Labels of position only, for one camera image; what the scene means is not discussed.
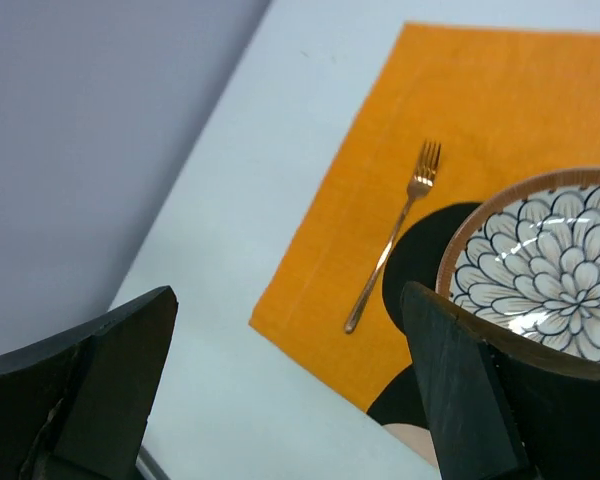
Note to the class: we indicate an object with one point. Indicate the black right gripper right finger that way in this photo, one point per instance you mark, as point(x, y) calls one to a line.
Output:
point(500, 406)

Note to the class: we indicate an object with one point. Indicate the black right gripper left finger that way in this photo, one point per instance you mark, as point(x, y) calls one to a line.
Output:
point(76, 405)

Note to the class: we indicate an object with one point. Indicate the floral patterned ceramic plate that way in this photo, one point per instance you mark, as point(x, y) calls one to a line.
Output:
point(528, 260)

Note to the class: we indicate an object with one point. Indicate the copper fork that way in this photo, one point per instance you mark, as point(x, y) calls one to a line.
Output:
point(420, 184)

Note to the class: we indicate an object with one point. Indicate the yellow Mickey Mouse placemat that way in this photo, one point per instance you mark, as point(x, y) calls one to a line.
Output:
point(505, 106)

